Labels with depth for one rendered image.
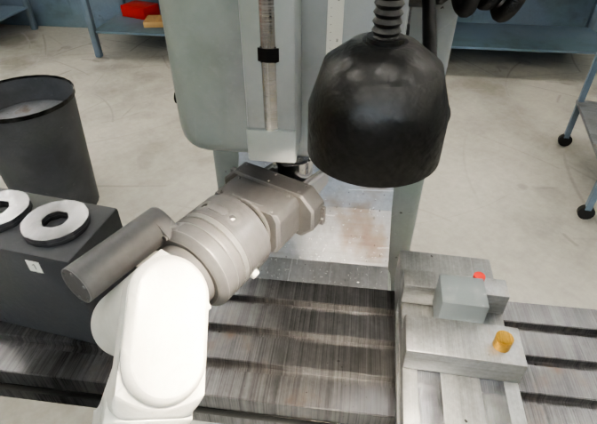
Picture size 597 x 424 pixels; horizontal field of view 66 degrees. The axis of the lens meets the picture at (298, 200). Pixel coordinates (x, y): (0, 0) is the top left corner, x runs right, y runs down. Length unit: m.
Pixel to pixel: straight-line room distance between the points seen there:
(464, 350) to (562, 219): 2.15
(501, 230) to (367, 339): 1.84
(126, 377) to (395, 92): 0.26
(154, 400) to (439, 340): 0.40
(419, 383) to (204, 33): 0.49
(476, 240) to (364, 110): 2.24
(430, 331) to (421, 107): 0.48
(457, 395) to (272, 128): 0.44
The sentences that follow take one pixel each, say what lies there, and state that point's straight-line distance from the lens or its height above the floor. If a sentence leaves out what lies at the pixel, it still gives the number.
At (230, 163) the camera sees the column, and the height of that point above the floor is 1.00.
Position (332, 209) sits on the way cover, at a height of 0.95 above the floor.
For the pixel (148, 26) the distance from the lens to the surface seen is 4.60.
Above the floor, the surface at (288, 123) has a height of 1.38.
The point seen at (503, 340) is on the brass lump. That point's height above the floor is 1.05.
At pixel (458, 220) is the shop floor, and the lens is 2.54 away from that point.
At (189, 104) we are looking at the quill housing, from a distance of 0.43.
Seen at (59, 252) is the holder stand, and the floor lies 1.11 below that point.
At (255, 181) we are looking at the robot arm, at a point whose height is 1.26.
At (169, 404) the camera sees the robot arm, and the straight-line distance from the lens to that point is 0.37.
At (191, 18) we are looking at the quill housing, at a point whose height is 1.44.
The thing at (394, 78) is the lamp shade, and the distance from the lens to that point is 0.21.
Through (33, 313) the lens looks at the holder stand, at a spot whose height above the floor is 0.97.
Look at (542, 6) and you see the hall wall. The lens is 5.07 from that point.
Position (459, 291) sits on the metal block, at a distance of 0.68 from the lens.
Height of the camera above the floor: 1.55
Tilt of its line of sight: 38 degrees down
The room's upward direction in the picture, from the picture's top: straight up
